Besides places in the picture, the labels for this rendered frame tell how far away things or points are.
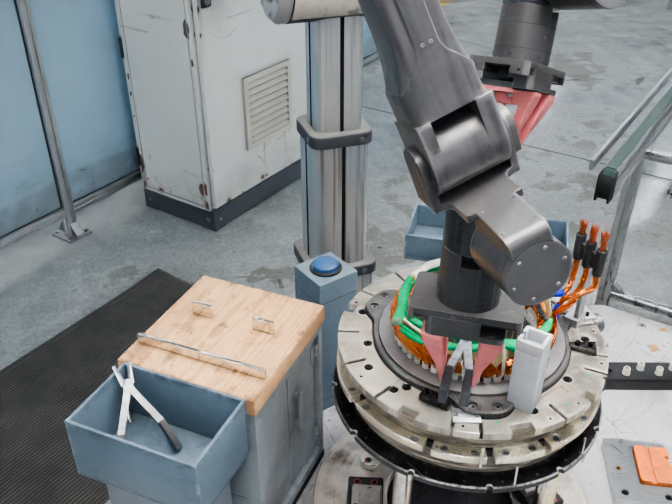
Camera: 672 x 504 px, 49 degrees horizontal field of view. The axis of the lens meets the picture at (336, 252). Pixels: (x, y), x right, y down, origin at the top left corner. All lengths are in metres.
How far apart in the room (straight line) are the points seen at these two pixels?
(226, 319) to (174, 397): 0.13
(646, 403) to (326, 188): 0.65
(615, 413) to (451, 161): 0.82
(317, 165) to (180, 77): 1.88
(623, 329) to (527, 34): 0.86
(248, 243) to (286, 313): 2.21
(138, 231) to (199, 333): 2.42
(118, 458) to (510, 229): 0.51
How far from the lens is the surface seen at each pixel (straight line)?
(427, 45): 0.56
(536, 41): 0.77
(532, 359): 0.78
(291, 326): 0.96
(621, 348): 1.47
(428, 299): 0.68
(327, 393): 1.23
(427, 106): 0.57
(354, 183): 1.27
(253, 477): 0.96
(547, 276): 0.58
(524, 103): 0.76
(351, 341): 0.89
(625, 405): 1.35
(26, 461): 2.38
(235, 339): 0.95
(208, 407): 0.90
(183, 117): 3.13
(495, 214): 0.58
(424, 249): 1.16
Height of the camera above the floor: 1.65
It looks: 32 degrees down
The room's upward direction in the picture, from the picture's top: straight up
